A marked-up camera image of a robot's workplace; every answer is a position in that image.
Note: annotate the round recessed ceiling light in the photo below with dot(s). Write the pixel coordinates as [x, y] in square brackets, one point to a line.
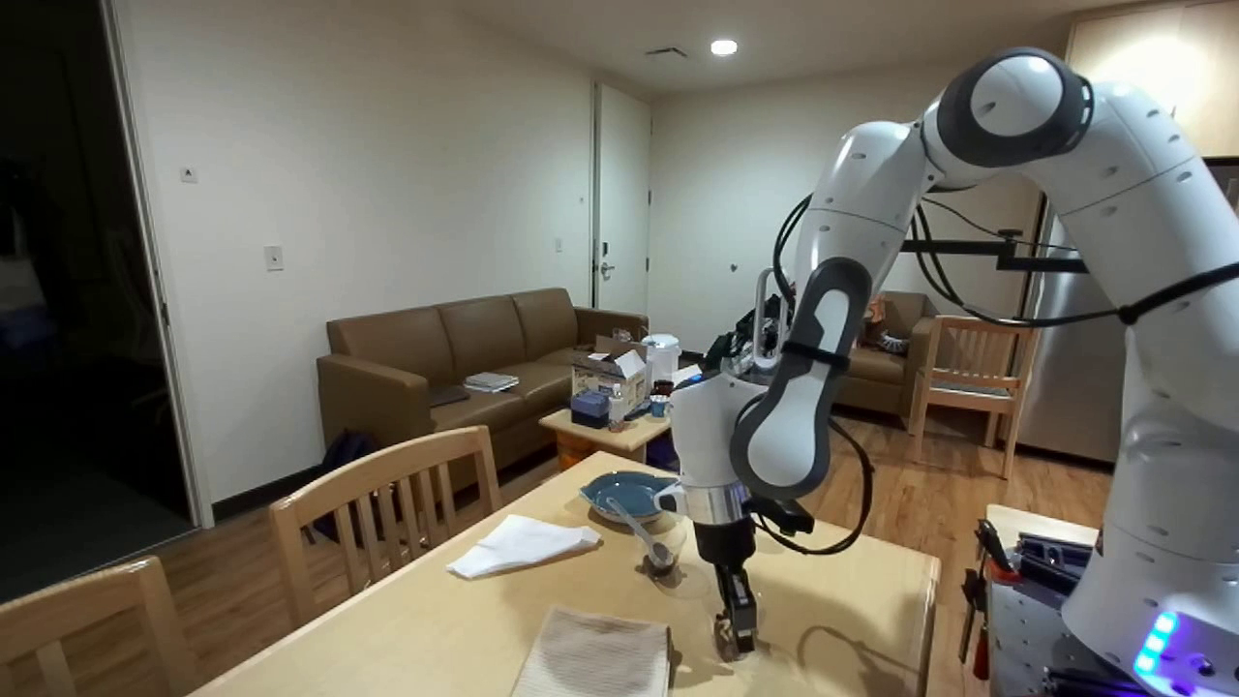
[726, 47]

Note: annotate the blue speckled ceramic bowl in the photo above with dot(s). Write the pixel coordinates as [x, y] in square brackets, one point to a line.
[620, 496]

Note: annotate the black horizontal mount bar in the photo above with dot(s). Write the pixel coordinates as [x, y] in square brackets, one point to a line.
[992, 254]

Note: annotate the light wooden slatted chair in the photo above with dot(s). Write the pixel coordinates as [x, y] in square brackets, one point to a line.
[91, 621]
[388, 496]

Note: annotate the folded white paper napkin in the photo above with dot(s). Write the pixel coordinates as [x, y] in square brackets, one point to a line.
[526, 545]

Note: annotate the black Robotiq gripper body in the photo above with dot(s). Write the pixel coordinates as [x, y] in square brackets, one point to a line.
[722, 536]

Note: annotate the wooden open armchair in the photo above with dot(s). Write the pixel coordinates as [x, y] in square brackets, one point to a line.
[970, 375]

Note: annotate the grey metal mounting plate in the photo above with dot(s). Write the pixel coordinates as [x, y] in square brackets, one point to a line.
[1023, 637]

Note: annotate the white room door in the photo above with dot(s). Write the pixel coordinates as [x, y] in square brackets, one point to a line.
[620, 194]

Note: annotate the beige wall cabinet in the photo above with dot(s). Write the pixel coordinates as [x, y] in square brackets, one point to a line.
[1202, 52]

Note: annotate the brown upholstered armchair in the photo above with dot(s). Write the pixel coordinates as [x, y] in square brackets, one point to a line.
[883, 375]

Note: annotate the white kettle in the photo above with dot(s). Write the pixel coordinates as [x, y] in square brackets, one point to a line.
[659, 358]

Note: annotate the light blue plastic spoon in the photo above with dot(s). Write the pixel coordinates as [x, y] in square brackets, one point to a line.
[632, 519]

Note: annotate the small white folded cloth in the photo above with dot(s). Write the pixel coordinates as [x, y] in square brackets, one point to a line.
[495, 384]

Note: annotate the blue box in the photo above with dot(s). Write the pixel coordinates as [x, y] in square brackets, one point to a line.
[590, 410]

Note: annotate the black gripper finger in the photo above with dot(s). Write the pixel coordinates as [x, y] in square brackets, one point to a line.
[749, 607]
[726, 607]

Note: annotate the brown three seat sofa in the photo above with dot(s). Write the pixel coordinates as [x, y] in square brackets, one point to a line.
[438, 349]

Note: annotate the folded beige cloth towel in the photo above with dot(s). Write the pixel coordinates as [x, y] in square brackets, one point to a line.
[593, 654]

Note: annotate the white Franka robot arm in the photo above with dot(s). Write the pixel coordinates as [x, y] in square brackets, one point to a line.
[1099, 170]

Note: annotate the black orange bar clamp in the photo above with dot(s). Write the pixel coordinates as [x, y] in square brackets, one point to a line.
[989, 584]

